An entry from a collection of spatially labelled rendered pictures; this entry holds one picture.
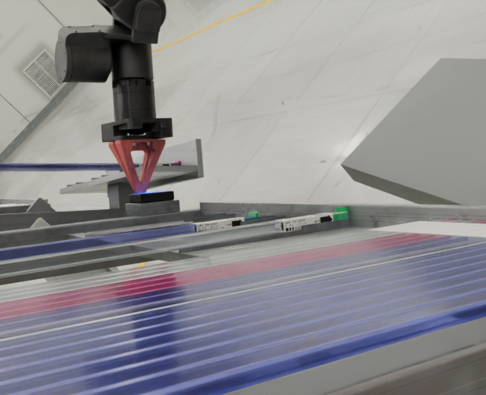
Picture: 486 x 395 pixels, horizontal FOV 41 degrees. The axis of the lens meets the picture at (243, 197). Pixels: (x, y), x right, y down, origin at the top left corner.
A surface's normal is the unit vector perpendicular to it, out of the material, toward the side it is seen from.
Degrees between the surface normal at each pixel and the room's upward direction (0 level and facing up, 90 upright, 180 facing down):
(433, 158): 0
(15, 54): 90
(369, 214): 47
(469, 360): 90
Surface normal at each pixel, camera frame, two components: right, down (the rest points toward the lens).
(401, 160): -0.63, -0.66
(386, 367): -0.08, -1.00
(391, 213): -0.84, 0.10
